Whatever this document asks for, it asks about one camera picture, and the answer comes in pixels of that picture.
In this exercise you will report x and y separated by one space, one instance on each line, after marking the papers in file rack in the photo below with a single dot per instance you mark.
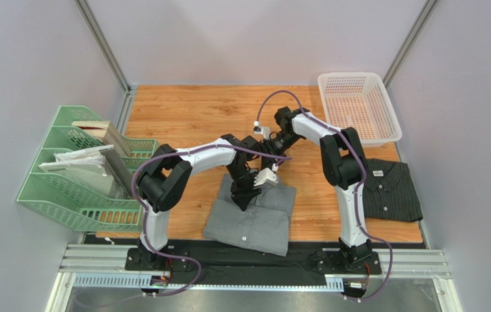
100 169

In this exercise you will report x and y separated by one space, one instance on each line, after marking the white plastic basket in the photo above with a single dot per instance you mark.
360 100

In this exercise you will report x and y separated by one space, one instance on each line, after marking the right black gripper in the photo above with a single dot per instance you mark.
264 151

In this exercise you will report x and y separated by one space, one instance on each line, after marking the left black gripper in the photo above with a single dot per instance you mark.
242 198

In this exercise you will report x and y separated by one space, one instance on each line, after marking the green plastic file rack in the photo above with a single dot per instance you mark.
64 201

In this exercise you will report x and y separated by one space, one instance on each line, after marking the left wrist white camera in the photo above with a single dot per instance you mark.
267 175

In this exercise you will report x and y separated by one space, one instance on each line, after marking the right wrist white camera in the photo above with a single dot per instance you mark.
265 132

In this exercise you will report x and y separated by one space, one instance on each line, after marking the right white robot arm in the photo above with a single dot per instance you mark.
343 163

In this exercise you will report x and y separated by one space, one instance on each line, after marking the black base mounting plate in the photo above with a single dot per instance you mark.
215 263

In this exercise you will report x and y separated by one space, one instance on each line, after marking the grey long sleeve shirt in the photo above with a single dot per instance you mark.
263 226

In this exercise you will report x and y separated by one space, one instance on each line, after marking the aluminium front frame rail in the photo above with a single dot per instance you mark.
92 277

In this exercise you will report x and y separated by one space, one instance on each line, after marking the wrist white camera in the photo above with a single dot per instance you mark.
265 132
267 175

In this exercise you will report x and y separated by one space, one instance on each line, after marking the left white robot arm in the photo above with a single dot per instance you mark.
159 183

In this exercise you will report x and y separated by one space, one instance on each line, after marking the dark striped folded shirt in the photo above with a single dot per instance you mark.
389 192

